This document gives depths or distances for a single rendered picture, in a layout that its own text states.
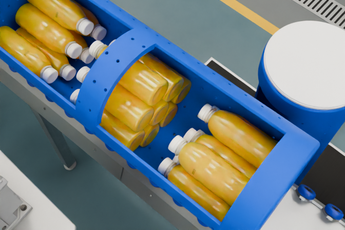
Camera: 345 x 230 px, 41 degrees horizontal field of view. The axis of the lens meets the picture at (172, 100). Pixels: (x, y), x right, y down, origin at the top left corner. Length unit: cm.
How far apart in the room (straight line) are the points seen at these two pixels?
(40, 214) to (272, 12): 204
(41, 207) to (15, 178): 8
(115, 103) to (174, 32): 157
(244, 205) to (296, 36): 57
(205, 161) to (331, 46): 53
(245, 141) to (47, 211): 43
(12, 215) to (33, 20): 55
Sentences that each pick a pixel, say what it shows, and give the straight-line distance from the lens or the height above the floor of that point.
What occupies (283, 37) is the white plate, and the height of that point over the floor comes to 104.
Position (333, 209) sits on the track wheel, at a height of 98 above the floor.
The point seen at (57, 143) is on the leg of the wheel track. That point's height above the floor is 30.
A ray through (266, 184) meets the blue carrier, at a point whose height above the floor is 122.
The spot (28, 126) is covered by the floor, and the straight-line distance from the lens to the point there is 238.
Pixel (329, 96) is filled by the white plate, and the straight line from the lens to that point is 122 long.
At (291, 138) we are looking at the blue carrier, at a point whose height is 122.
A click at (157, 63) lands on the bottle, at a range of 109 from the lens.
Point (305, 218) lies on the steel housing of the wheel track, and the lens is 120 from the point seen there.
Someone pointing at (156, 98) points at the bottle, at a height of 114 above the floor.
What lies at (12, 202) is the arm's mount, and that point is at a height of 123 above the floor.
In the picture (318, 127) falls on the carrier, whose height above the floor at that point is 93.
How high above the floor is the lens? 204
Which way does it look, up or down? 61 degrees down
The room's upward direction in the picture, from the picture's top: straight up
